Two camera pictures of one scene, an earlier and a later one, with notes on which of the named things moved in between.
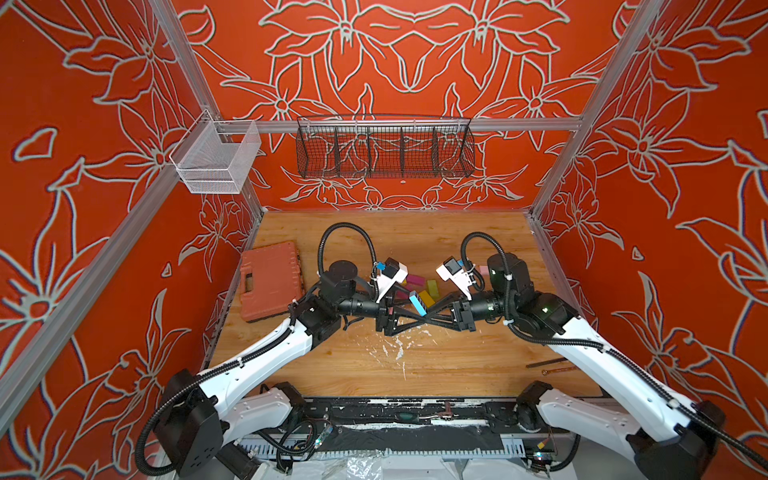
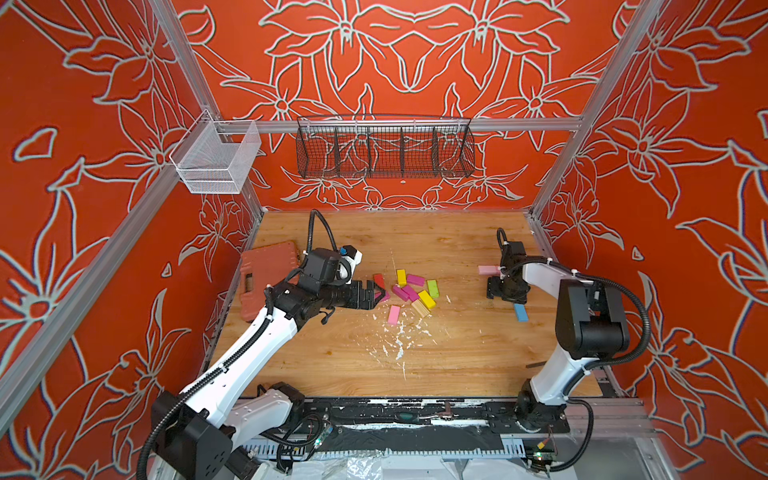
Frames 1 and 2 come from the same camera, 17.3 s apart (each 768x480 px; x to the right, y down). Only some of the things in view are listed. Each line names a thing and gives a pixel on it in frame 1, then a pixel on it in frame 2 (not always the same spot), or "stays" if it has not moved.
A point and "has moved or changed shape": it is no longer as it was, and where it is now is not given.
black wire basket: x=384 y=147 stays
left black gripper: x=383 y=323 -> x=370 y=302
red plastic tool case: x=270 y=280 stays
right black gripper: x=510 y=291 -> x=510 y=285
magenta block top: x=417 y=280 stays
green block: x=433 y=289 stays
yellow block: x=426 y=299 stays
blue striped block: x=416 y=300 has moved or changed shape
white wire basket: x=215 y=157 stays
